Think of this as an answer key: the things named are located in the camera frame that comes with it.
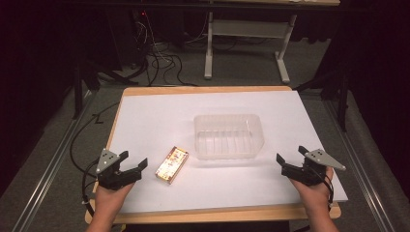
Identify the black metal stand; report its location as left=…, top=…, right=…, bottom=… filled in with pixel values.
left=72, top=59, right=140, bottom=121
left=293, top=69, right=352, bottom=132

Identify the person's left hand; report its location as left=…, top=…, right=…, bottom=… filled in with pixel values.
left=94, top=183, right=136, bottom=211

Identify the white metal desk frame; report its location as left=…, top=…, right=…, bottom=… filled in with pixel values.
left=203, top=11, right=298, bottom=85

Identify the clear plastic container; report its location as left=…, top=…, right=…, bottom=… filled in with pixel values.
left=192, top=113, right=266, bottom=160

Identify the golden rectangular box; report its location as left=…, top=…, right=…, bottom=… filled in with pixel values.
left=155, top=146, right=190, bottom=186

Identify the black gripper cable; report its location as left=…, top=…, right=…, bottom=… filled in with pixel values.
left=69, top=101, right=121, bottom=218
left=317, top=167, right=336, bottom=212

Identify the person's right hand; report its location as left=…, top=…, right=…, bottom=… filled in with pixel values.
left=289, top=166, right=335, bottom=213

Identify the white board sheet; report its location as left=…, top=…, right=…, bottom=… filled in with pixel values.
left=107, top=90, right=349, bottom=215

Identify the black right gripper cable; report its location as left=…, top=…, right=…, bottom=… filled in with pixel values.
left=317, top=167, right=336, bottom=212

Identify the metal floor rail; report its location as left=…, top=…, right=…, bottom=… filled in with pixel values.
left=12, top=90, right=95, bottom=232
left=322, top=99, right=390, bottom=232

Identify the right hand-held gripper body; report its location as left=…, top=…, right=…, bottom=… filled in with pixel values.
left=280, top=148, right=347, bottom=188

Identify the tangle of floor cables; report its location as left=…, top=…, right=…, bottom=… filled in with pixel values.
left=130, top=9, right=211, bottom=87

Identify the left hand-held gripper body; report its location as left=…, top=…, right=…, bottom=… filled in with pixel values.
left=96, top=148, right=143, bottom=191

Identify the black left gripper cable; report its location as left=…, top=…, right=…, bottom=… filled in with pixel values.
left=69, top=101, right=121, bottom=218

